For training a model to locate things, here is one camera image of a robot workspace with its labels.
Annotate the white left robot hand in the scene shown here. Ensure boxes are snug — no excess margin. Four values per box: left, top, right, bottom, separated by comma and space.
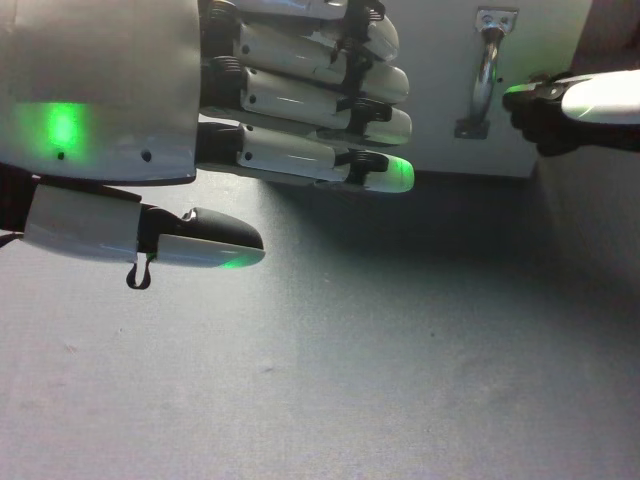
0, 0, 416, 292

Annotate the metal drawer handle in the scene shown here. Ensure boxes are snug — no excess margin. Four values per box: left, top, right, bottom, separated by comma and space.
453, 5, 520, 141

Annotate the white cabinet drawer front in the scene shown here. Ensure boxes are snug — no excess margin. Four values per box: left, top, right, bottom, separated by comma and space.
394, 0, 594, 180

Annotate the grey table cloth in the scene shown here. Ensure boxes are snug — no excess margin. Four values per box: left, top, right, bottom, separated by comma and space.
0, 169, 640, 480

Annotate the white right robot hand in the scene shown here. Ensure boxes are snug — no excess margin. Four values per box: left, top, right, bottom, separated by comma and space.
501, 68, 640, 159

